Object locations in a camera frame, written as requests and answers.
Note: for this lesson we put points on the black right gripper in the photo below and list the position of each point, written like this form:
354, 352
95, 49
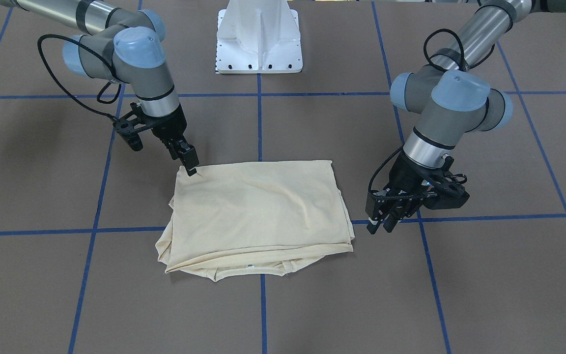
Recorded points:
169, 126

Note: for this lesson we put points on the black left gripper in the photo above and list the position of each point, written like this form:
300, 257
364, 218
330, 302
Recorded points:
405, 179

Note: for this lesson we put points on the beige long-sleeve printed shirt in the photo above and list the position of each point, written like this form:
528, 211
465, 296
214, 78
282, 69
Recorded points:
254, 218

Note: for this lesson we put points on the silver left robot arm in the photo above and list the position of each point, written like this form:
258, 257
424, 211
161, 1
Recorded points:
451, 102

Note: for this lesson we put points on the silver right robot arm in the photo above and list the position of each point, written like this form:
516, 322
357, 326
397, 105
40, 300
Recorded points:
123, 48

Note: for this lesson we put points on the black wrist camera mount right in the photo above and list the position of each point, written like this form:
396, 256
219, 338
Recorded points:
130, 125

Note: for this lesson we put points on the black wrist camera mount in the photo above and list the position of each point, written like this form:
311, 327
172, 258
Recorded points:
447, 190
130, 125

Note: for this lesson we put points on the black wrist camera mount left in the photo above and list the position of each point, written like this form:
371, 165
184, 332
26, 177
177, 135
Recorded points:
447, 190

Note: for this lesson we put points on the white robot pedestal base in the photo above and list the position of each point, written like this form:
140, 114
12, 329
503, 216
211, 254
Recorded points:
258, 37

